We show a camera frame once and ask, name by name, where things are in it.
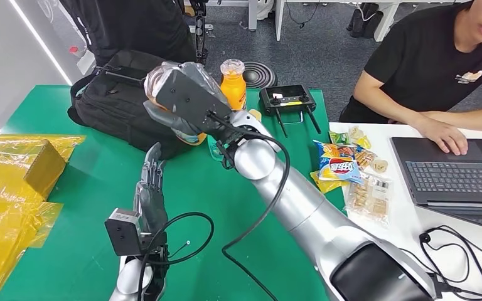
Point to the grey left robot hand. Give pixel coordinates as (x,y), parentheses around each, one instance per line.
(151,203)

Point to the person's right hand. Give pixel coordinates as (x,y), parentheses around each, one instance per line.
(447,135)

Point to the orange Tide detergent bottle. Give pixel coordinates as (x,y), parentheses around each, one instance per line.
(158,89)

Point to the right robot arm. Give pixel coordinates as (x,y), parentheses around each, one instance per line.
(299,207)

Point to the person's left forearm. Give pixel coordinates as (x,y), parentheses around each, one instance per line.
(474,120)

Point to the person's right forearm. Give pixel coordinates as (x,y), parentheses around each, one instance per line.
(390,110)

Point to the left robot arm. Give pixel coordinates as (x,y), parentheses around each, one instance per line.
(128,278)

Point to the small teal bottle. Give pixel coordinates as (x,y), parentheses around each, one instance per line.
(215,151)

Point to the slim white bottle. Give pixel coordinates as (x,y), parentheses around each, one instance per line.
(255,114)

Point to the tall orange cleaner bottle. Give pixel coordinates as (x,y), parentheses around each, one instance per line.
(233,91)

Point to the dark grey laptop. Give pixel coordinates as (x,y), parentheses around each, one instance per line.
(453,178)

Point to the round cookie packet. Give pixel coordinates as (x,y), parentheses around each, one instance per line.
(380,166)

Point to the small yellow snack packet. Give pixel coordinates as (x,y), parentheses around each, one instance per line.
(363,143)

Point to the person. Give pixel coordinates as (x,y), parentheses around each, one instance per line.
(133,25)
(424,54)

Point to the orange cracker packet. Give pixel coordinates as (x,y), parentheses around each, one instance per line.
(365,158)

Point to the pale round snack packet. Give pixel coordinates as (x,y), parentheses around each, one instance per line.
(355,133)

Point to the clear cracker bag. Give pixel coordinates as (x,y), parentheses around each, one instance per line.
(370,199)

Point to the black backpack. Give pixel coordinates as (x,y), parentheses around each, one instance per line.
(108,112)

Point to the green snack packet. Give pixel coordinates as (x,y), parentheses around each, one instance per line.
(338,138)

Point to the blue yellow chips bag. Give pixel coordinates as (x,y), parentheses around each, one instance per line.
(340,166)

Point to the brown cardboard box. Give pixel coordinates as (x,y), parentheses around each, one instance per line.
(37,170)

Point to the black power bank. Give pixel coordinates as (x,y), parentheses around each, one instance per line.
(124,77)

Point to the black bag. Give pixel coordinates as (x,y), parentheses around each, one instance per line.
(365,21)

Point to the black adapter, yellow label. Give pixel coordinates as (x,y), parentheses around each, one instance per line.
(441,284)

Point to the yellow plastic film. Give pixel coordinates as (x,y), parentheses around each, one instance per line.
(0,232)

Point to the black remote controller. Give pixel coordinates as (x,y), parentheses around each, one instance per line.
(286,97)

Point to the black ribbed round disc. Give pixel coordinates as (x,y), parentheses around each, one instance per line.
(262,74)

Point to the black metal stand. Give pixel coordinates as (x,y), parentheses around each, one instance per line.
(199,29)

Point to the white desk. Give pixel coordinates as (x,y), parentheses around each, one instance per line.
(252,16)
(279,21)

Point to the white bag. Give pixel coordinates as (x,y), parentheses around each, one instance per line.
(266,8)

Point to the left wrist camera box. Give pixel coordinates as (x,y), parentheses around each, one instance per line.
(122,234)

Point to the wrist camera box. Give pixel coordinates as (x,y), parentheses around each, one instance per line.
(122,234)
(187,99)

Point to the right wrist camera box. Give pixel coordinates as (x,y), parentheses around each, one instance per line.
(187,99)

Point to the white metal frame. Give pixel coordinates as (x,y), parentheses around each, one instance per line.
(86,62)

